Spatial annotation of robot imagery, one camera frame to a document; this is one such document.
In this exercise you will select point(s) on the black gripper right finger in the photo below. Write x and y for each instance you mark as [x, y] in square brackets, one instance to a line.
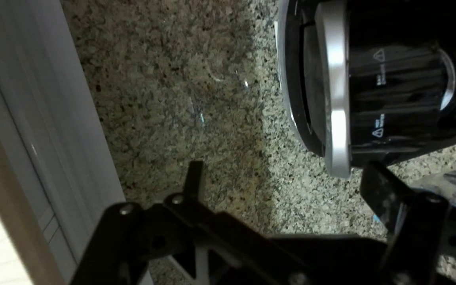
[412, 237]

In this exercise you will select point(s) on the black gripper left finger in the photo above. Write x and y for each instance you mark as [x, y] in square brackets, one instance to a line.
[149, 247]

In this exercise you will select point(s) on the black coffeemaker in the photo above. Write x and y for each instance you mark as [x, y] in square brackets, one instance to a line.
[396, 79]

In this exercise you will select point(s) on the grey under-cabinet trim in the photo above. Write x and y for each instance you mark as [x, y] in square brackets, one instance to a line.
[38, 104]

